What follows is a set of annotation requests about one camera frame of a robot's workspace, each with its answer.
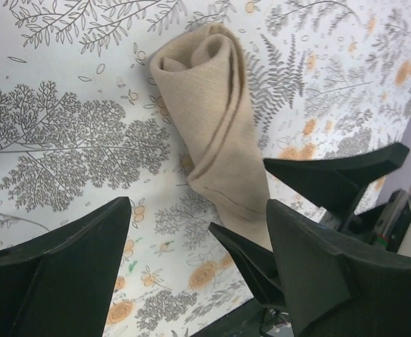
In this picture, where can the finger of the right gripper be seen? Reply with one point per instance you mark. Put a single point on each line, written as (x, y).
(338, 184)
(256, 265)

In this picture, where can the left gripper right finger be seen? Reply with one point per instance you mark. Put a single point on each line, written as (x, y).
(349, 281)

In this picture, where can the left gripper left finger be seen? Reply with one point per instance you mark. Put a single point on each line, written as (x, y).
(61, 283)

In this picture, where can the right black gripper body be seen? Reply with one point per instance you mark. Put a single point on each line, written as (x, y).
(377, 221)

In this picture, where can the beige cloth napkin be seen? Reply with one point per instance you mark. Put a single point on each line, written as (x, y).
(202, 79)

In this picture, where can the floral tablecloth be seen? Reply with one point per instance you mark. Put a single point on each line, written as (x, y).
(82, 122)

